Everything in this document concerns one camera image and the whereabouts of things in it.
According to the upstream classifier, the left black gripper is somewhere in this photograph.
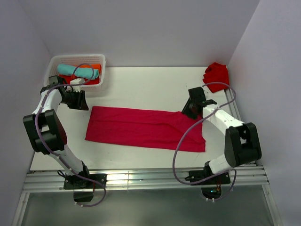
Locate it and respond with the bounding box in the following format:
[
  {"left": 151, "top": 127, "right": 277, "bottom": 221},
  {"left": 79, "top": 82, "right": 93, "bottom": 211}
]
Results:
[{"left": 61, "top": 89, "right": 89, "bottom": 111}]

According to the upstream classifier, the pink t shirt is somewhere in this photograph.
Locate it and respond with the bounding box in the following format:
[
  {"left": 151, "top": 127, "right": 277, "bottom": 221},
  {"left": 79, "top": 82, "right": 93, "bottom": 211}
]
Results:
[{"left": 85, "top": 106, "right": 206, "bottom": 153}]

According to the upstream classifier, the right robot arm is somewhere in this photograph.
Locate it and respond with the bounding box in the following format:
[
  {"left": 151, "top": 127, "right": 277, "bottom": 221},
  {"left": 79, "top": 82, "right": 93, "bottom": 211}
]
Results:
[{"left": 182, "top": 87, "right": 262, "bottom": 184}]

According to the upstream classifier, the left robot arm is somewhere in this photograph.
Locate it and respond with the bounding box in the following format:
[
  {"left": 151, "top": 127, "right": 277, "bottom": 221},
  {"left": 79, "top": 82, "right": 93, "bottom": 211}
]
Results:
[{"left": 23, "top": 76, "right": 92, "bottom": 188}]

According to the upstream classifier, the red rolled t shirt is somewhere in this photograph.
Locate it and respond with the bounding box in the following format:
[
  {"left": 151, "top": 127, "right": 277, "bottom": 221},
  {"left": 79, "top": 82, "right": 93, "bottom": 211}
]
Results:
[{"left": 59, "top": 74, "right": 101, "bottom": 85}]

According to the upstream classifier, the red crumpled t shirt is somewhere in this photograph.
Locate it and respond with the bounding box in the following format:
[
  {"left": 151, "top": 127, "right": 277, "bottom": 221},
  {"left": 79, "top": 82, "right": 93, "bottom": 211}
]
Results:
[{"left": 203, "top": 62, "right": 230, "bottom": 93}]

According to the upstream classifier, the teal rolled t shirt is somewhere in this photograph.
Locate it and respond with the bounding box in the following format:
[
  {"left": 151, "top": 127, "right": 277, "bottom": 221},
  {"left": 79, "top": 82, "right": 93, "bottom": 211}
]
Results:
[{"left": 57, "top": 64, "right": 99, "bottom": 80}]

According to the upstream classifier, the orange rolled t shirt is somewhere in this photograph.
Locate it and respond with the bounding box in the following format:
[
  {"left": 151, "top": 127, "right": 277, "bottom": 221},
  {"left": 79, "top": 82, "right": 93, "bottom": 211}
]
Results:
[{"left": 80, "top": 64, "right": 102, "bottom": 72}]

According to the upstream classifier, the white plastic basket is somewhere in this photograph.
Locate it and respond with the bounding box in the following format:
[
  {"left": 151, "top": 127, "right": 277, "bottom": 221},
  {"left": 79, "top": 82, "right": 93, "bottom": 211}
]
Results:
[{"left": 43, "top": 54, "right": 107, "bottom": 93}]

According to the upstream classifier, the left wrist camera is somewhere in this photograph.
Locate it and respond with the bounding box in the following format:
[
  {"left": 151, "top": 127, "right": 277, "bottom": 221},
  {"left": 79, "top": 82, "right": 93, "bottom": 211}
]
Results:
[{"left": 70, "top": 75, "right": 86, "bottom": 93}]

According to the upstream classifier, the aluminium side rail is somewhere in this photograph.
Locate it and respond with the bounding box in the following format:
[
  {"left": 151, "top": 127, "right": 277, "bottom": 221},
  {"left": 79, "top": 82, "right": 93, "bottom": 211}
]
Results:
[{"left": 223, "top": 88, "right": 258, "bottom": 167}]

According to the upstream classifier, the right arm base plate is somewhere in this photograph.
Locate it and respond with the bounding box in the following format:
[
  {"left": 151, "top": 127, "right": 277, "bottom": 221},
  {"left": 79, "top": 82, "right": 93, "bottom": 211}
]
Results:
[{"left": 185, "top": 169, "right": 230, "bottom": 186}]

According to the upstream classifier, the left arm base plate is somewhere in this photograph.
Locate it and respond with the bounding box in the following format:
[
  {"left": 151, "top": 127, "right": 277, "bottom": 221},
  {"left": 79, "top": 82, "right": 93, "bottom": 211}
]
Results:
[{"left": 63, "top": 173, "right": 107, "bottom": 190}]

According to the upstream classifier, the aluminium front rail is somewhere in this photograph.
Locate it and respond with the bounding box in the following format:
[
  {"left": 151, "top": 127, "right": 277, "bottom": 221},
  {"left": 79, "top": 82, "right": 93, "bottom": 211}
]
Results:
[{"left": 22, "top": 165, "right": 269, "bottom": 193}]

